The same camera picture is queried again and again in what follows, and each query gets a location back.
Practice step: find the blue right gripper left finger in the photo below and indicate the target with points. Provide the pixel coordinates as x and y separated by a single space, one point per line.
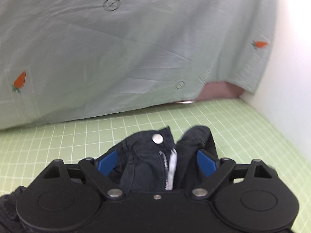
96 173

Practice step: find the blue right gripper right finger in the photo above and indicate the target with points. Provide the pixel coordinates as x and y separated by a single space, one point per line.
216 172

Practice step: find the black trousers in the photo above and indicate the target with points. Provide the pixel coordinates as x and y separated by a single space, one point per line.
59 200

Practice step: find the green grid cutting mat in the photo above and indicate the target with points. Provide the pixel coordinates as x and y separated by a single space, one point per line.
240 133

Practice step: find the white foam board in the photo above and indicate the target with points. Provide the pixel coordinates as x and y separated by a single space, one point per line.
283 95

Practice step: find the grey carrot print cloth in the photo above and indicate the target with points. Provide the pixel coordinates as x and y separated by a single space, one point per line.
64 60

